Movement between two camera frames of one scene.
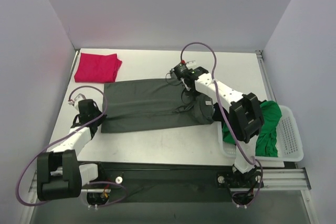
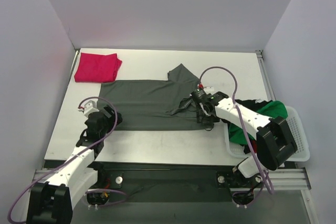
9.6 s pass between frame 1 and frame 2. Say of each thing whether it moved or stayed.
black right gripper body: moved
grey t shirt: stayed
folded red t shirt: stayed
